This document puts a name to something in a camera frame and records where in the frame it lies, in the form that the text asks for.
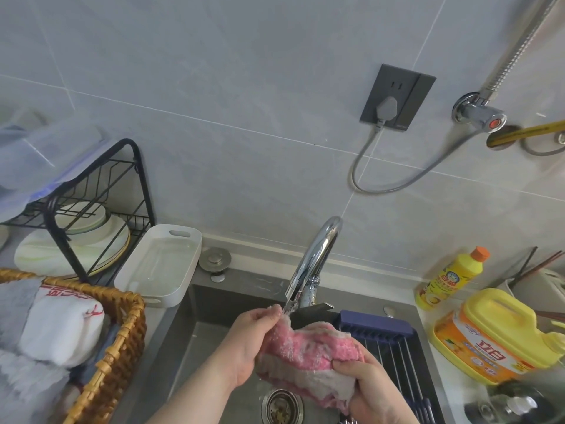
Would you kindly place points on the person's left hand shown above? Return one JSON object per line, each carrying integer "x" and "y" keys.
{"x": 240, "y": 344}

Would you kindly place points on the person's right hand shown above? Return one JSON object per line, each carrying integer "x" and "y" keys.
{"x": 379, "y": 392}

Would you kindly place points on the person's left thumb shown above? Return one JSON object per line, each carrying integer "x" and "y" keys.
{"x": 262, "y": 312}

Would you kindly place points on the person's right thumb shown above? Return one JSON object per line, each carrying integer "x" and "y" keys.
{"x": 346, "y": 367}

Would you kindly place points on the pink and grey dishcloth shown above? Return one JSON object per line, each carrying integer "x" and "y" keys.
{"x": 309, "y": 353}

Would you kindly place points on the person's left forearm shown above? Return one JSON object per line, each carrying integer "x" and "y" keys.
{"x": 194, "y": 401}

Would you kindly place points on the blue sink drying rack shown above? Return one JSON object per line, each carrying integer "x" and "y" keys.
{"x": 375, "y": 332}

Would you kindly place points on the small metal sink knob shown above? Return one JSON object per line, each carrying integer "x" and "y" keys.
{"x": 218, "y": 277}

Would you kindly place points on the grey steel sink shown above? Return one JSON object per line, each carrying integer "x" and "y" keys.
{"x": 207, "y": 348}

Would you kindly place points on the small metal sink button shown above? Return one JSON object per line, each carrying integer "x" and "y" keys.
{"x": 389, "y": 311}

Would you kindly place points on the round metal sink cap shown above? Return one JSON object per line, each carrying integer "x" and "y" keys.
{"x": 215, "y": 259}

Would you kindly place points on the metal sink drain strainer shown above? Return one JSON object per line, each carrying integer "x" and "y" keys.
{"x": 282, "y": 408}

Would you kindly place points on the chrome kitchen faucet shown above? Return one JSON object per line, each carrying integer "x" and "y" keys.
{"x": 315, "y": 256}

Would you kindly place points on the white rectangular tray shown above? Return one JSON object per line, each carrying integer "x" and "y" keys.
{"x": 159, "y": 264}

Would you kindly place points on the small yellow detergent bottle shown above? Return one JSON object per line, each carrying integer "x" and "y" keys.
{"x": 450, "y": 278}

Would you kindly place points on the woven wicker basket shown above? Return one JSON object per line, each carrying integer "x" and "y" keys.
{"x": 119, "y": 362}

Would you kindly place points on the large yellow detergent jug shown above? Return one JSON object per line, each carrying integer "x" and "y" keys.
{"x": 494, "y": 331}

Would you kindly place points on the white towel with red print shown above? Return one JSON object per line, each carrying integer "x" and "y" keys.
{"x": 62, "y": 326}

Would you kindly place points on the stacked white bowls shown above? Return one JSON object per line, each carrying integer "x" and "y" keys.
{"x": 81, "y": 216}

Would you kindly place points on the dark wooden chopstick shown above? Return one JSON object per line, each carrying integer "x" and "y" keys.
{"x": 525, "y": 262}

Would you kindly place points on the white utensil holder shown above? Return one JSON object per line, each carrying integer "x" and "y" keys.
{"x": 549, "y": 293}

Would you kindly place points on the large white plate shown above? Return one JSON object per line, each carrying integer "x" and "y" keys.
{"x": 48, "y": 256}

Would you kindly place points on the reddish wooden chopstick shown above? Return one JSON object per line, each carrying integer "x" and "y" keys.
{"x": 545, "y": 264}

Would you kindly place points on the grey power plug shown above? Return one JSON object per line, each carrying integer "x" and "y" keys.
{"x": 387, "y": 109}

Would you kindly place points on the grey fluffy towel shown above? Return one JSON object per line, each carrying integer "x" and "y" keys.
{"x": 17, "y": 313}

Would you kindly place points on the white fluffy cloth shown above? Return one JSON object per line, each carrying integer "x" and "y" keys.
{"x": 26, "y": 388}

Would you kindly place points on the chrome valve with red knob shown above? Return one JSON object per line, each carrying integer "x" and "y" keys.
{"x": 479, "y": 113}

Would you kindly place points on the yellow pipe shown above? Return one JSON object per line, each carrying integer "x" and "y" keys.
{"x": 529, "y": 131}

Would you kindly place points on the dark grey wall socket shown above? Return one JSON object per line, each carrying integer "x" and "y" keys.
{"x": 415, "y": 90}

